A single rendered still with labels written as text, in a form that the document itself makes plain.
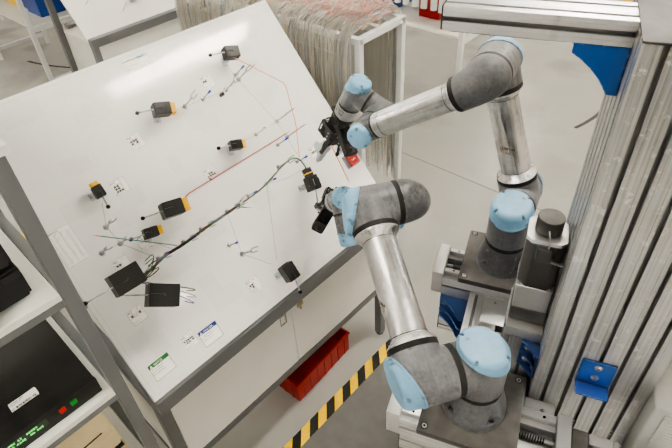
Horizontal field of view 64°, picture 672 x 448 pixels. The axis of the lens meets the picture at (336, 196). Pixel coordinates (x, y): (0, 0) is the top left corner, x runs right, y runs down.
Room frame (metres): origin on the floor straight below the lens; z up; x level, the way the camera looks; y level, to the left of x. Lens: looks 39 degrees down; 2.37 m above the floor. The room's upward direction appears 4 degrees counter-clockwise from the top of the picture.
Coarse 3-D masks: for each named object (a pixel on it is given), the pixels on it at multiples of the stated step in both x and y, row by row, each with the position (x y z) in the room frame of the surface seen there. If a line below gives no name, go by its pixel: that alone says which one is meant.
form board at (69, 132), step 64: (192, 64) 1.84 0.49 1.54; (256, 64) 1.97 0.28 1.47; (0, 128) 1.40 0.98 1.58; (64, 128) 1.47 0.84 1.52; (128, 128) 1.56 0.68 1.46; (192, 128) 1.65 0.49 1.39; (256, 128) 1.76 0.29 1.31; (320, 128) 1.88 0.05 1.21; (64, 192) 1.31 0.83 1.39; (128, 192) 1.39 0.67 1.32; (192, 192) 1.47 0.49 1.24; (320, 192) 1.66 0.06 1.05; (128, 256) 1.23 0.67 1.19; (192, 256) 1.29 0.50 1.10; (256, 256) 1.37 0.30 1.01; (320, 256) 1.46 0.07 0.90; (128, 320) 1.07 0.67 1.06; (192, 320) 1.13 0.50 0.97
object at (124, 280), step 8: (128, 264) 1.15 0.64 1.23; (136, 264) 1.12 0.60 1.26; (120, 272) 1.08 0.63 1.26; (128, 272) 1.09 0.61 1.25; (136, 272) 1.10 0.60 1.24; (112, 280) 1.06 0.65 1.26; (120, 280) 1.07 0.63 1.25; (128, 280) 1.07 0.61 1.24; (136, 280) 1.08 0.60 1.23; (144, 280) 1.09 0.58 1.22; (112, 288) 1.05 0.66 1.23; (120, 288) 1.05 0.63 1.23; (128, 288) 1.05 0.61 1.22; (96, 296) 1.03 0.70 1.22; (120, 296) 1.03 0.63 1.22
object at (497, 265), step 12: (480, 252) 1.13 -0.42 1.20; (492, 252) 1.09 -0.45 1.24; (504, 252) 1.08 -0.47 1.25; (516, 252) 1.07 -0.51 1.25; (480, 264) 1.11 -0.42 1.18; (492, 264) 1.08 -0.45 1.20; (504, 264) 1.07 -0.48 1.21; (516, 264) 1.08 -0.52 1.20; (504, 276) 1.06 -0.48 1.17; (516, 276) 1.06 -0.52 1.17
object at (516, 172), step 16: (480, 48) 1.33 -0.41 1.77; (496, 48) 1.27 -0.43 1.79; (512, 48) 1.29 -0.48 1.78; (512, 64) 1.24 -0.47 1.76; (512, 80) 1.25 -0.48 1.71; (512, 96) 1.26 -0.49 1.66; (496, 112) 1.26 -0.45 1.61; (512, 112) 1.25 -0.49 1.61; (496, 128) 1.26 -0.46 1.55; (512, 128) 1.24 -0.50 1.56; (496, 144) 1.27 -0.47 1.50; (512, 144) 1.24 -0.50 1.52; (512, 160) 1.23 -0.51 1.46; (528, 160) 1.24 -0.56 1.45; (496, 176) 1.27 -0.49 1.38; (512, 176) 1.22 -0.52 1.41; (528, 176) 1.22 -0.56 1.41; (528, 192) 1.19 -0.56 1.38
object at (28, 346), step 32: (0, 352) 0.93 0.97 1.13; (32, 352) 0.93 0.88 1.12; (64, 352) 0.92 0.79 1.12; (0, 384) 0.83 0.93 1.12; (32, 384) 0.82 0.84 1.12; (64, 384) 0.82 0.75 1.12; (96, 384) 0.83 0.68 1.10; (0, 416) 0.74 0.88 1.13; (32, 416) 0.73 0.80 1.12; (64, 416) 0.76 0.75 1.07
